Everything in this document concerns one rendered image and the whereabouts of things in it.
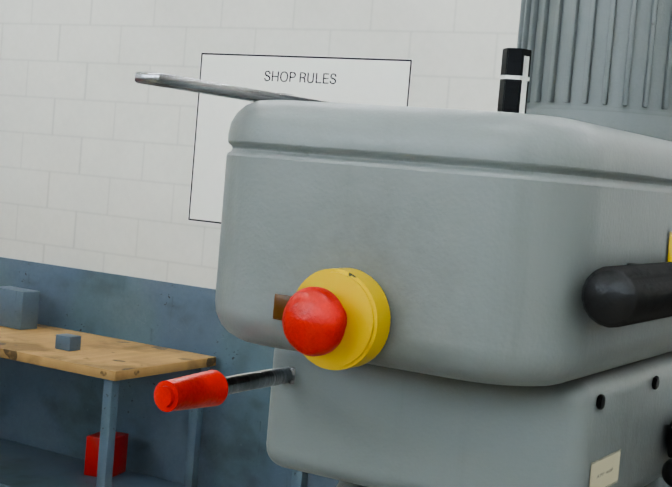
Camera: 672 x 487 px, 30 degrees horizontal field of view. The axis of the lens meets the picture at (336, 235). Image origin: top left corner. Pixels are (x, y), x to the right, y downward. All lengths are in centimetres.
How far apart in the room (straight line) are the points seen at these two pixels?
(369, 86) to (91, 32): 174
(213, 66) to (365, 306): 564
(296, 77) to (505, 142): 536
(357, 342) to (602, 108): 43
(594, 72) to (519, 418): 38
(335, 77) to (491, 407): 516
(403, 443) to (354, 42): 511
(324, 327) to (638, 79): 47
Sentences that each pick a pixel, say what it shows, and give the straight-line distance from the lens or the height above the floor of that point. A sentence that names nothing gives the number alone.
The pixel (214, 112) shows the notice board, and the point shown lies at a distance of 632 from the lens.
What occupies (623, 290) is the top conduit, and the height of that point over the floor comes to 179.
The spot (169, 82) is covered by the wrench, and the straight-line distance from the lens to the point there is 77.
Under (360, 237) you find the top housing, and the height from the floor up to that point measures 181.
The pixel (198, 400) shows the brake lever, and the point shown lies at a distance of 80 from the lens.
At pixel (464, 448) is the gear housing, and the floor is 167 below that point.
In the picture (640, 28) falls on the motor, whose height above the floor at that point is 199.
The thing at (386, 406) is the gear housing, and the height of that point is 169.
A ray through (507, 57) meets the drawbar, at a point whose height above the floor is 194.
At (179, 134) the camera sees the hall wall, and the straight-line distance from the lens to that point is 644.
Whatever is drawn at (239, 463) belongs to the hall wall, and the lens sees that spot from 629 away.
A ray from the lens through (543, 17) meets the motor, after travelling 113.
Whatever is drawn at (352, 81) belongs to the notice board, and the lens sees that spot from 590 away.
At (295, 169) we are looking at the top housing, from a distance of 78.
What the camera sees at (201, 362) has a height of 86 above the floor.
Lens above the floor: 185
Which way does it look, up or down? 3 degrees down
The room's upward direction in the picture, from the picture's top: 5 degrees clockwise
